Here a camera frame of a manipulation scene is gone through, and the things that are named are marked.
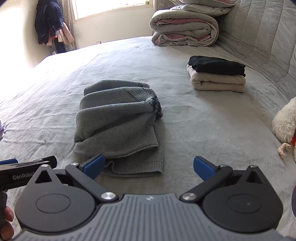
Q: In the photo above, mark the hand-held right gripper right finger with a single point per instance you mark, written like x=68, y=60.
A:
x=203, y=165

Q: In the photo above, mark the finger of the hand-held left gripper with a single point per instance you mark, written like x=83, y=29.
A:
x=9, y=161
x=49, y=162

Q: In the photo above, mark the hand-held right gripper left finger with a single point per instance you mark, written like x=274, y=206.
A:
x=94, y=165

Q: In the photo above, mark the grey knit sweater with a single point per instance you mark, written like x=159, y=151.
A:
x=111, y=120

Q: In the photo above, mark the stack of white folded clothes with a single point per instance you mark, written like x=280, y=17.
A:
x=1, y=129

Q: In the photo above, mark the hanging pink clothes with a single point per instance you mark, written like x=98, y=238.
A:
x=67, y=34

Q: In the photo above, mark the person's left hand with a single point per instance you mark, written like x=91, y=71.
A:
x=8, y=214

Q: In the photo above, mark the grey bed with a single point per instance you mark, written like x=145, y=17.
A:
x=208, y=139

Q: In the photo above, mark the beige folded garment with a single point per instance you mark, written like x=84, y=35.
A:
x=217, y=82

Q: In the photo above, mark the white plush toy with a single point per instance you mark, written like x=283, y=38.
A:
x=284, y=120

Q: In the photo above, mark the dark grey round object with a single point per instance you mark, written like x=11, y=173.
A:
x=294, y=201

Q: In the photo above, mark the black folded garment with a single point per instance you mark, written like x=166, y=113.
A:
x=215, y=66

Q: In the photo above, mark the folded grey pink comforter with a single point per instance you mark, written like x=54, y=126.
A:
x=185, y=27

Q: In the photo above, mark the hanging dark blue jacket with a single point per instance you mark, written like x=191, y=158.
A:
x=47, y=20

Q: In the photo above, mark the grey quilted headboard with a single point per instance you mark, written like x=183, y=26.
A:
x=266, y=34

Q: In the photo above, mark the grey lace curtain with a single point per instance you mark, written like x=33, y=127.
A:
x=68, y=9

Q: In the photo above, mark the pink grey pillow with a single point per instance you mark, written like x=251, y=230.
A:
x=208, y=1

